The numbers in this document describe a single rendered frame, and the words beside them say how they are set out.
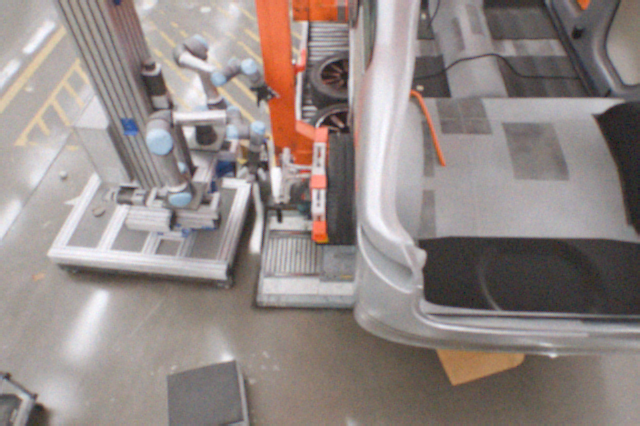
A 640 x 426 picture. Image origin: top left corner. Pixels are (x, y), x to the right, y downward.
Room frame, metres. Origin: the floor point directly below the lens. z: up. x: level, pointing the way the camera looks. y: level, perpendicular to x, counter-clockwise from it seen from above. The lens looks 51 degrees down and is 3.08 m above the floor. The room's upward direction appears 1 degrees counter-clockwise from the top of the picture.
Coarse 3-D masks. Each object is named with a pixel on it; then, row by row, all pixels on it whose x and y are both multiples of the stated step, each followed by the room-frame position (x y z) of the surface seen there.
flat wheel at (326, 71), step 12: (324, 60) 3.78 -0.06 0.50; (336, 60) 3.79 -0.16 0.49; (348, 60) 3.81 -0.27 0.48; (312, 72) 3.61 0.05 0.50; (324, 72) 3.65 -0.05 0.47; (336, 72) 3.79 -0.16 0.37; (348, 72) 3.64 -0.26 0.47; (312, 84) 3.45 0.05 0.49; (324, 84) 3.45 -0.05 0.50; (348, 84) 3.46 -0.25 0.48; (312, 96) 3.45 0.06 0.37; (324, 96) 3.31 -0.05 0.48; (336, 96) 3.28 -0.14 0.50; (348, 96) 3.27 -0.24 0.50; (324, 108) 3.31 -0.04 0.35
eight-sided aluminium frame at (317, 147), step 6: (318, 144) 2.07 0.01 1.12; (324, 144) 2.07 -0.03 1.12; (318, 150) 2.04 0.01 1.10; (324, 150) 2.02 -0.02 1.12; (318, 156) 2.21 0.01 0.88; (324, 156) 1.97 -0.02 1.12; (324, 162) 1.92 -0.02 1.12; (312, 168) 1.88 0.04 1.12; (318, 168) 1.88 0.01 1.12; (324, 168) 1.88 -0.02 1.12; (312, 174) 1.85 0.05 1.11; (318, 174) 1.84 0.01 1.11; (324, 174) 1.85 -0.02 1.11; (312, 192) 1.78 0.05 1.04; (312, 198) 1.75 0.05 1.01; (324, 198) 2.07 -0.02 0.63; (312, 204) 1.73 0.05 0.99; (318, 204) 2.04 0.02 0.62; (324, 204) 2.04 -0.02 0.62; (312, 210) 1.71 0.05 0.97; (318, 210) 1.70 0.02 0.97; (324, 210) 1.72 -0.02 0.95; (312, 216) 1.70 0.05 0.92; (318, 216) 1.94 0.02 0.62; (324, 216) 1.94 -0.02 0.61
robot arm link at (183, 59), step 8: (176, 48) 2.54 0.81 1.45; (184, 48) 2.54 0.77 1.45; (176, 56) 2.48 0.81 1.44; (184, 56) 2.47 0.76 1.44; (192, 56) 2.47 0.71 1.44; (176, 64) 2.46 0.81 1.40; (184, 64) 2.43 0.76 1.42; (192, 64) 2.40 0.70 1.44; (200, 64) 2.37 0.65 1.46; (208, 64) 2.36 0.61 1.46; (200, 72) 2.34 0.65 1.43; (208, 72) 2.30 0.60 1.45; (216, 72) 2.27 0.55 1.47; (224, 72) 2.27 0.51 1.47; (232, 72) 2.29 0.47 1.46; (216, 80) 2.22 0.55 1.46; (224, 80) 2.24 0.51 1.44
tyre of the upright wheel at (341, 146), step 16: (336, 144) 2.00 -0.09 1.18; (352, 144) 2.00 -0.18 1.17; (336, 160) 1.89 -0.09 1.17; (352, 160) 1.89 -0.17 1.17; (336, 176) 1.80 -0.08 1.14; (352, 176) 1.80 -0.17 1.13; (336, 192) 1.73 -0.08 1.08; (352, 192) 1.73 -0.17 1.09; (336, 208) 1.68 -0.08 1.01; (352, 208) 1.67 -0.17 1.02; (336, 224) 1.64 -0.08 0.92; (352, 224) 1.64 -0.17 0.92; (336, 240) 1.66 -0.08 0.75
